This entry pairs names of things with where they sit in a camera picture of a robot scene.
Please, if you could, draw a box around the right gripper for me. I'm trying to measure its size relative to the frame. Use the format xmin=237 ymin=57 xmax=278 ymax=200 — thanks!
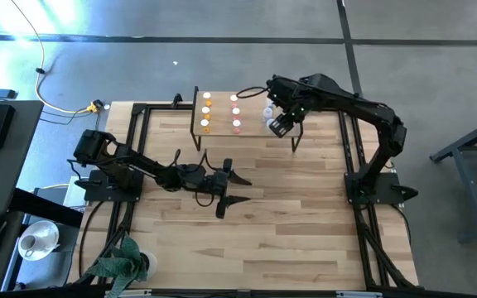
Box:
xmin=272 ymin=110 xmax=305 ymax=138

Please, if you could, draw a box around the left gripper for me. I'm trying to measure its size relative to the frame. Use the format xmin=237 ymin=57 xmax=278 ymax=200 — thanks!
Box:
xmin=199 ymin=158 xmax=253 ymax=219

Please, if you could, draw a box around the small wooden shelf rack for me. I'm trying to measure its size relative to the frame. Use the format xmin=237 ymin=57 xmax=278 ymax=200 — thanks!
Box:
xmin=189 ymin=85 xmax=306 ymax=153

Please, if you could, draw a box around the grey lower shelf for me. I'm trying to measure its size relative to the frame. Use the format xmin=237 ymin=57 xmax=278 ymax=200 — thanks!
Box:
xmin=2 ymin=210 xmax=80 ymax=293

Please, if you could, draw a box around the white plant pot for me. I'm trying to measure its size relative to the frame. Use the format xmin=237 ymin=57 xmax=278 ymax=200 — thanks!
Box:
xmin=137 ymin=249 xmax=159 ymax=281

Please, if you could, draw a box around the green potted plant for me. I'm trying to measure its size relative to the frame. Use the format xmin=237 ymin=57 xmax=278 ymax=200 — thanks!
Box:
xmin=83 ymin=234 xmax=151 ymax=298

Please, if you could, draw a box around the white cup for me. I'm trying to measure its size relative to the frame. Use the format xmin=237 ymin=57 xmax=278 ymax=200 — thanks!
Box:
xmin=19 ymin=233 xmax=41 ymax=254

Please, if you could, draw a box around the black side desk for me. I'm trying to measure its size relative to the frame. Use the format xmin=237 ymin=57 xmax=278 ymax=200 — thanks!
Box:
xmin=0 ymin=99 xmax=45 ymax=219

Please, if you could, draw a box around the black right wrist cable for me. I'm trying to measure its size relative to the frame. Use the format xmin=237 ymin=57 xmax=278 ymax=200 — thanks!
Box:
xmin=235 ymin=85 xmax=273 ymax=99

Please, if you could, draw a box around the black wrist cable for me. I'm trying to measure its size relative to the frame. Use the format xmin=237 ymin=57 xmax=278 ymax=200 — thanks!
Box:
xmin=235 ymin=85 xmax=273 ymax=99
xmin=171 ymin=147 xmax=217 ymax=208

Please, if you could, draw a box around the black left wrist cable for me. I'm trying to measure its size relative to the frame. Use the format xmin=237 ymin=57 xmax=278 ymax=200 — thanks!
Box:
xmin=171 ymin=147 xmax=217 ymax=208

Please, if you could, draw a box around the silver frame bracket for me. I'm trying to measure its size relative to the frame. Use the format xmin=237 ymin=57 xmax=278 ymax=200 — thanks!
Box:
xmin=104 ymin=289 xmax=152 ymax=297
xmin=336 ymin=291 xmax=383 ymax=298

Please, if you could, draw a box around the black floor cable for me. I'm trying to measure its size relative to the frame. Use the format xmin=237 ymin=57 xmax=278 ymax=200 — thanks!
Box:
xmin=39 ymin=108 xmax=104 ymax=140

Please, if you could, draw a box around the dark metal cart frame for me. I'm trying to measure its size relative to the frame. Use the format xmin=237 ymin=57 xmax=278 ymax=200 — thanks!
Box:
xmin=428 ymin=111 xmax=477 ymax=245

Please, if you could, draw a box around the yellow floor cable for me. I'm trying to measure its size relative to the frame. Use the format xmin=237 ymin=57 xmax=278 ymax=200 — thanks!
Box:
xmin=9 ymin=0 xmax=93 ymax=115

